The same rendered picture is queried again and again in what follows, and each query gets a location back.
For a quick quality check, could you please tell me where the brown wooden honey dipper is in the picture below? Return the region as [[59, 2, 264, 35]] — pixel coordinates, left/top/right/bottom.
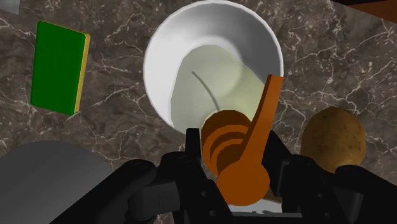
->
[[200, 74, 284, 207]]

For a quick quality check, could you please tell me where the grey rounded object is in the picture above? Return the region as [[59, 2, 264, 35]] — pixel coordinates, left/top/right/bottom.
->
[[0, 140, 116, 224]]

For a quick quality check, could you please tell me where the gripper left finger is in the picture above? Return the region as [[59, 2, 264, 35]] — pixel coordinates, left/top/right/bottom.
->
[[49, 127, 235, 224]]

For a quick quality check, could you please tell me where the brown potato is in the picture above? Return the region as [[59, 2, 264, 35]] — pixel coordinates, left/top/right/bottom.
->
[[300, 106, 366, 174]]

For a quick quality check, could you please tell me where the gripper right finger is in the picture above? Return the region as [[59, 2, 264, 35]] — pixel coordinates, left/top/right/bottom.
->
[[261, 130, 397, 224]]

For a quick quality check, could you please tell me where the white bowl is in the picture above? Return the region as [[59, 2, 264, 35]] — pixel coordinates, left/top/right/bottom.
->
[[143, 0, 284, 135]]

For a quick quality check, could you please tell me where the green sponge with yellow side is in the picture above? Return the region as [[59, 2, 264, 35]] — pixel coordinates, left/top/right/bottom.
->
[[30, 20, 92, 116]]

